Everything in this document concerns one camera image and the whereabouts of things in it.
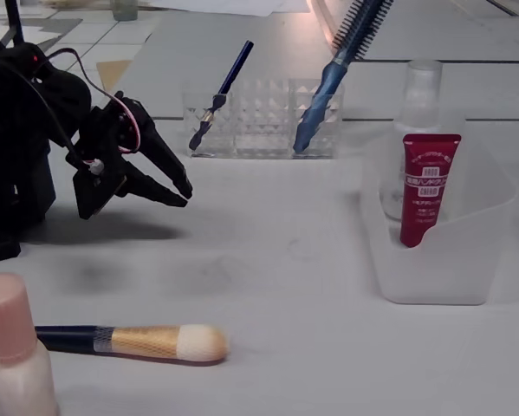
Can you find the makeup brush wooden handle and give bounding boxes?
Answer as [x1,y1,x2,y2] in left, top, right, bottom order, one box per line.
[34,323,230,366]

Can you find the pink lotion bottle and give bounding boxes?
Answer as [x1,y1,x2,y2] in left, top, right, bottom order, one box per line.
[0,272,61,416]

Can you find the clear spray bottle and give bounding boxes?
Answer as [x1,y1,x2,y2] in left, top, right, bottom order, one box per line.
[379,59,443,222]

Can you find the brown cardboard piece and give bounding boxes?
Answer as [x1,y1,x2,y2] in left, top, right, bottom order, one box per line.
[96,60,133,97]

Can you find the clear acrylic organizer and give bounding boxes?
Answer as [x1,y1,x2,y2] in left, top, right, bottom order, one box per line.
[181,77,346,160]

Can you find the dark blue cosmetic pencil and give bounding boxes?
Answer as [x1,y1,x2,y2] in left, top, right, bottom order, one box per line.
[188,40,256,152]

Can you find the black stand with caster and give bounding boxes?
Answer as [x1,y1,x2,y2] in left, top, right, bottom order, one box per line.
[1,0,27,47]

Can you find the blue round hairbrush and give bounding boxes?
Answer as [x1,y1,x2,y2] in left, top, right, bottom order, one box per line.
[292,0,394,153]

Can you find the pink plastic tube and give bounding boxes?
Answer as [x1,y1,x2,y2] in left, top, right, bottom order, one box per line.
[306,0,336,42]

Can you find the red hand cream tube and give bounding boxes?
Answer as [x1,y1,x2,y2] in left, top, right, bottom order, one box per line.
[399,133,463,249]

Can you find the frosted plastic bin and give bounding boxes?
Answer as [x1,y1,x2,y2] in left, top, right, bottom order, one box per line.
[361,110,518,306]

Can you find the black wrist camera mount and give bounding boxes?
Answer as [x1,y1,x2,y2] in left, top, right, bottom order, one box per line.
[71,158,129,220]

